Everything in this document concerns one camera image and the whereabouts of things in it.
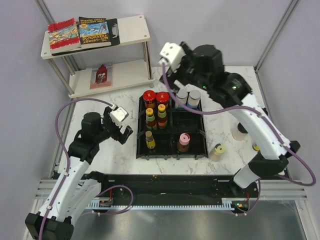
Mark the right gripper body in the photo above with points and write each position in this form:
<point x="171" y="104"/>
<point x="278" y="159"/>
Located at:
<point x="186" y="71"/>

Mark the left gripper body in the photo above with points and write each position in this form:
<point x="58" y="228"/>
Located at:
<point x="110" y="128"/>

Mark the clear jar grey lid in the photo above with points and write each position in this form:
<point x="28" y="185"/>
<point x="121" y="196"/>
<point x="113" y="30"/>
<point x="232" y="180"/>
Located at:
<point x="182" y="96"/>

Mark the blue label clear jar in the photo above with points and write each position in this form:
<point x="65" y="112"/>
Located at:
<point x="193" y="99"/>

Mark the small yellow label bottle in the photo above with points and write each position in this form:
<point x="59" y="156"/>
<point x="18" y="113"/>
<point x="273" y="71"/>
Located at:
<point x="150" y="141"/>

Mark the green label sauce bottle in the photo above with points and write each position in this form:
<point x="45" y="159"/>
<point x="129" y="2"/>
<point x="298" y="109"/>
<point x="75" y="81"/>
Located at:
<point x="150" y="119"/>

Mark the red lid sauce jar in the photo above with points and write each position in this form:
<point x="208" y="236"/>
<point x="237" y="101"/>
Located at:
<point x="149" y="98"/>

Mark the yellow cap sauce bottle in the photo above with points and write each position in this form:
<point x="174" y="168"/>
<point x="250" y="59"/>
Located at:
<point x="162" y="118"/>

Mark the black compartment organizer tray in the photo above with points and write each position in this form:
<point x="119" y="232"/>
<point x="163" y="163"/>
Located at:
<point x="178" y="121"/>

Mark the pink lid spice jar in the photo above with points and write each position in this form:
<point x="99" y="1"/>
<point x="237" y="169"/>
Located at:
<point x="183" y="142"/>

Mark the white two-tier shelf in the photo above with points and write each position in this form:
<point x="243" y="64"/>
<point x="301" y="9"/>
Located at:
<point x="131" y="60"/>

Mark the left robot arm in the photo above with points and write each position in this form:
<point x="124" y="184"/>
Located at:
<point x="56" y="218"/>

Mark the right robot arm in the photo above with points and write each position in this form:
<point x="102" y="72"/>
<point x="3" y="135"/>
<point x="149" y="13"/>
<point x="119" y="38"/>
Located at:
<point x="203" y="67"/>

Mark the pink book on lower shelf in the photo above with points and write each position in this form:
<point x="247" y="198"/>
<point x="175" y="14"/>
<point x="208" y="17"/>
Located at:
<point x="101" y="76"/>

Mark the black lid jar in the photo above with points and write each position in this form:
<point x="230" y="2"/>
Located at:
<point x="239" y="133"/>

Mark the yellow lid spice jar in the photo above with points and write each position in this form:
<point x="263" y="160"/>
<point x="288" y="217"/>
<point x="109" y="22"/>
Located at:
<point x="217" y="152"/>

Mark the black cover treehouse book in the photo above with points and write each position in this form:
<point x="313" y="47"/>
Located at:
<point x="93" y="32"/>

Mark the brown cap small bottle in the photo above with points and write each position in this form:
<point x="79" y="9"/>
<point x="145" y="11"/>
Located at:
<point x="255" y="147"/>

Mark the red cover book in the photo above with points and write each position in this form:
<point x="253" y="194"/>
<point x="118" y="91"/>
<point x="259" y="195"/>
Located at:
<point x="63" y="36"/>

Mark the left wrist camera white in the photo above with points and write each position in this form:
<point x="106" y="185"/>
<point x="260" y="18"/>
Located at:
<point x="118" y="114"/>

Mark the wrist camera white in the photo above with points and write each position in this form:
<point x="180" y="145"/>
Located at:
<point x="171" y="55"/>
<point x="118" y="114"/>

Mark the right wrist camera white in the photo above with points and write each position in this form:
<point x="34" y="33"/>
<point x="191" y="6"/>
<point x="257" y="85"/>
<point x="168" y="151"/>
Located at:
<point x="171" y="55"/>

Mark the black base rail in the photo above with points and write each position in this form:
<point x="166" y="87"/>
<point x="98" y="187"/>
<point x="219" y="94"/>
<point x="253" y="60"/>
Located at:
<point x="171" y="190"/>

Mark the white cable duct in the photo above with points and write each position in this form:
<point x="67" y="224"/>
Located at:
<point x="225" y="205"/>

